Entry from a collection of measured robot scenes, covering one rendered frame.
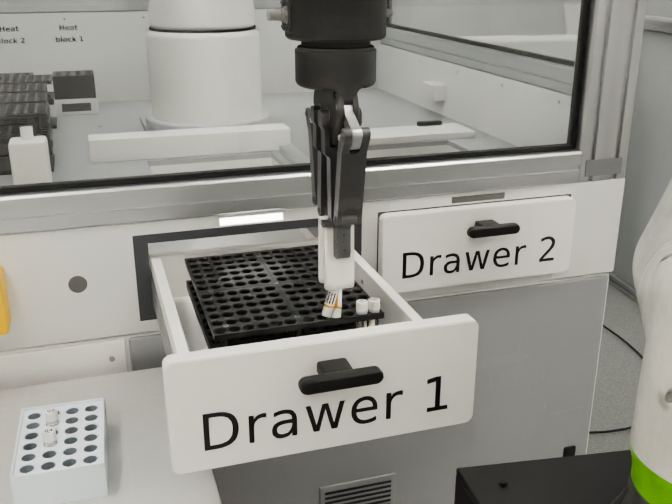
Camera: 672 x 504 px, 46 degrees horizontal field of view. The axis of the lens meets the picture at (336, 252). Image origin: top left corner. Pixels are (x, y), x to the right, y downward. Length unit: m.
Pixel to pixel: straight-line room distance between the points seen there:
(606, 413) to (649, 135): 1.15
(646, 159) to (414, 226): 2.20
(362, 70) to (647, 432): 0.38
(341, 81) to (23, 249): 0.45
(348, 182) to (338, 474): 0.59
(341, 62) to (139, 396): 0.47
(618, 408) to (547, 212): 1.44
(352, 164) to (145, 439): 0.38
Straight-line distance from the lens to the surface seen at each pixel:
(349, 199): 0.73
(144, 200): 0.97
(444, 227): 1.08
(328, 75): 0.72
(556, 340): 1.26
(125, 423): 0.93
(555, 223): 1.16
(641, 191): 3.23
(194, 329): 0.95
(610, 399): 2.57
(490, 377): 1.23
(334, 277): 0.79
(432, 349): 0.75
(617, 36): 1.17
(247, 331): 0.79
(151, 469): 0.85
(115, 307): 1.02
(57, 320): 1.03
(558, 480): 0.78
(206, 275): 0.93
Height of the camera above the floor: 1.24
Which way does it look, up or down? 20 degrees down
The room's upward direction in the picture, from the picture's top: straight up
